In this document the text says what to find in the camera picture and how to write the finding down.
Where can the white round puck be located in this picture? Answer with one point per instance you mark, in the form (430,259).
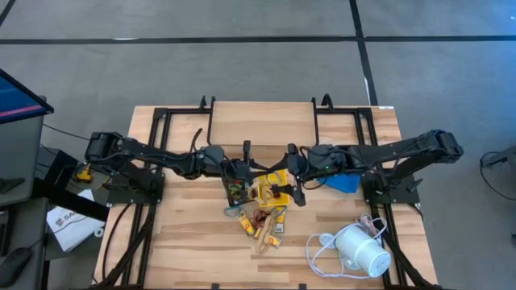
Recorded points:
(327,240)

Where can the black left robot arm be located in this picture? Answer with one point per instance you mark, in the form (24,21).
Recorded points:
(157,155)

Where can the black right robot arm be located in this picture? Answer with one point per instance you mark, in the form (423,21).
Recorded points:
(403,151)

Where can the white cylindrical device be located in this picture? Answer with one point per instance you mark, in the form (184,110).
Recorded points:
(363,251)

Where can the wooden shelf riser black legs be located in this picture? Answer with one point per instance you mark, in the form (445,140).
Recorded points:
(262,121)

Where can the thin red rubber band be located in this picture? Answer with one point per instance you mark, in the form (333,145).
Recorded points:
(255,222)

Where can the small yellow tool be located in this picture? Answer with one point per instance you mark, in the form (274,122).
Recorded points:
(84,175)

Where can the computer monitor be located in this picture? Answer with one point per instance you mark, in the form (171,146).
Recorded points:
(20,161)

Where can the blue plastic basket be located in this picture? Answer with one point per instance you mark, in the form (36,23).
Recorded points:
(342,184)

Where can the black computer mouse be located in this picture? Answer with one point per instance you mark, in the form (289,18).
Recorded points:
(14,266)

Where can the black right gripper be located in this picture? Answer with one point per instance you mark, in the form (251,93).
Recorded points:
(298,165)

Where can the yellow plastic basket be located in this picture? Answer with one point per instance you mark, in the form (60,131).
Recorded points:
(282,200)

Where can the black plastic basket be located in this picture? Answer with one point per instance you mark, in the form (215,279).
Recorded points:
(229,201)

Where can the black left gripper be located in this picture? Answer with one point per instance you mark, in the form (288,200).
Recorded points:
(241,169)

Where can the black metal table frame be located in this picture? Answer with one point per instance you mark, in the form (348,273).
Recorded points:
(159,113)

